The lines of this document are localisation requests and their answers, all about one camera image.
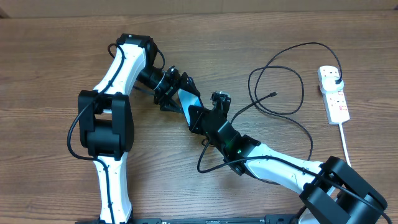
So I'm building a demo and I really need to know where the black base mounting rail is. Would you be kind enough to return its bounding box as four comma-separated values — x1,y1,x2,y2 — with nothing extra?
74,213,296,224

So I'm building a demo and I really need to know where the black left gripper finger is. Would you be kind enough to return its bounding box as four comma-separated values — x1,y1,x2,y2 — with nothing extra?
178,72,200,97
160,99,183,114

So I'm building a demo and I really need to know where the white charger plug adapter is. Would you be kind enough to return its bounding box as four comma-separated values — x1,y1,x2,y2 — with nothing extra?
320,77,345,94

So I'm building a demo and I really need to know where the black USB charging cable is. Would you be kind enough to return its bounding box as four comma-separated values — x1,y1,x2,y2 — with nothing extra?
197,42,343,185

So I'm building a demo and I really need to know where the white power extension strip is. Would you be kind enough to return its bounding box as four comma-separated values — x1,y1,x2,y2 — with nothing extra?
317,65,350,124

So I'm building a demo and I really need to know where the blue Samsung Galaxy smartphone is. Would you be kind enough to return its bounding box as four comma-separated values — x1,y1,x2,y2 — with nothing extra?
177,89,203,126

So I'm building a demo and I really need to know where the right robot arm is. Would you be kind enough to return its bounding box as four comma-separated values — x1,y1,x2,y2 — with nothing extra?
183,105,391,223

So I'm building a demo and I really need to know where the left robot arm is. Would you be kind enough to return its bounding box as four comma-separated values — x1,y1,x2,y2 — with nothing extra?
73,34,202,223

